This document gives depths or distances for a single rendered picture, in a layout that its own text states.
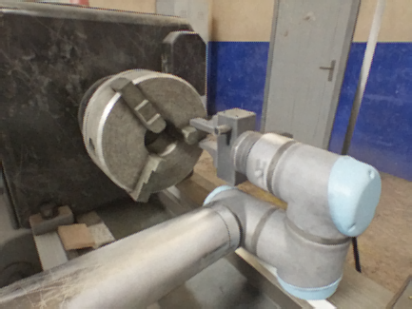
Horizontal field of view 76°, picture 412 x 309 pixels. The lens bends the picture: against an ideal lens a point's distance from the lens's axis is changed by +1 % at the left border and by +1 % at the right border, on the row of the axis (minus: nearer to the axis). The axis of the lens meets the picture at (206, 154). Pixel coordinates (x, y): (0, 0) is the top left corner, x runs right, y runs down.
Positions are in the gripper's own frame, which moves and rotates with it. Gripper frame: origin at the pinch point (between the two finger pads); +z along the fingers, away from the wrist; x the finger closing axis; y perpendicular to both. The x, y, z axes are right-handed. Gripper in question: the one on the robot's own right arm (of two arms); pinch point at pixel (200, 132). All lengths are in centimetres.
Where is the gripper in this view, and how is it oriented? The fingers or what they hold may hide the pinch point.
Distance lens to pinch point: 56.6
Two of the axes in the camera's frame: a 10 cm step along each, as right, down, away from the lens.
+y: -7.8, 2.6, -5.6
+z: -6.2, -3.1, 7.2
